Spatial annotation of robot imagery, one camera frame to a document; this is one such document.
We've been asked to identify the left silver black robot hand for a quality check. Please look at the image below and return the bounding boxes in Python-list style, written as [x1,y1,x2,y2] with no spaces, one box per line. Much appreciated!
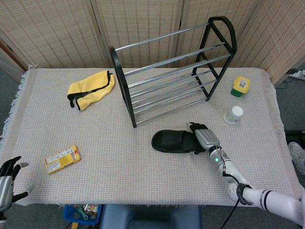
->
[0,156,31,213]

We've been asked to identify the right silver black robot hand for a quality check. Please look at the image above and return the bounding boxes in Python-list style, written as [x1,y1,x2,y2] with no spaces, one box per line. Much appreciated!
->
[186,122,221,156]

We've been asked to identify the black slipper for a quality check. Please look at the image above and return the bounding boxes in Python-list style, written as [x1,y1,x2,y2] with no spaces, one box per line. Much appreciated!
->
[151,129,203,153]

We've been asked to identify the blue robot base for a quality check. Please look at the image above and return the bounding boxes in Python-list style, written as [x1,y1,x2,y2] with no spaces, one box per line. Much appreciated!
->
[99,204,203,229]

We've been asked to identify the black metal shoe rack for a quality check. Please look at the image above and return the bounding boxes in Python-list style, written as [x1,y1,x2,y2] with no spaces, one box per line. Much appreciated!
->
[109,16,237,128]

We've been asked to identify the white paper cup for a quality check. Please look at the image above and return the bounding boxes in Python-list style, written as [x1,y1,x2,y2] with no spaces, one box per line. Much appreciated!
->
[223,105,244,125]

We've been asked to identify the yellow snack box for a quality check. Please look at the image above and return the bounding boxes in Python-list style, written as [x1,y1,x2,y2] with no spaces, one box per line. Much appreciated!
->
[44,145,82,175]

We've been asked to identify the yellow green lidded container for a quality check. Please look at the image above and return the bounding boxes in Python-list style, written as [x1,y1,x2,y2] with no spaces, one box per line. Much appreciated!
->
[230,75,251,98]

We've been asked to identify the beige woven tablecloth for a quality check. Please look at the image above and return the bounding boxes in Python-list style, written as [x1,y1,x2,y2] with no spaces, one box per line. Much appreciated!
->
[0,67,303,208]

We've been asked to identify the blue plastic basket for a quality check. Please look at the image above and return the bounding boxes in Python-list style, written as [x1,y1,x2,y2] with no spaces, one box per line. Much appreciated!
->
[63,204,103,226]

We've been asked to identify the white sneaker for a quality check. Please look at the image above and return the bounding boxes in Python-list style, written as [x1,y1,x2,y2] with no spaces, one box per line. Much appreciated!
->
[287,141,305,173]

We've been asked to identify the white power strip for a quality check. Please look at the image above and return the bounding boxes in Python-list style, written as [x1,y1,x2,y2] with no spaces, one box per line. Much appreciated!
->
[287,68,305,80]

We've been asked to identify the bamboo folding screen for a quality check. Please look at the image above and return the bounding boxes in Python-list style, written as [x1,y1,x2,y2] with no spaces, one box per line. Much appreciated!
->
[0,0,305,86]

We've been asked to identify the yellow black cloth bag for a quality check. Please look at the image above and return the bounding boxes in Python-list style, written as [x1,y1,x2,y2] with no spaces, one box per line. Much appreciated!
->
[67,70,115,111]

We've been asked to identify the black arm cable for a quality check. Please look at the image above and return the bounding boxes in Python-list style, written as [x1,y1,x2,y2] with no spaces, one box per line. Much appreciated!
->
[222,147,253,229]

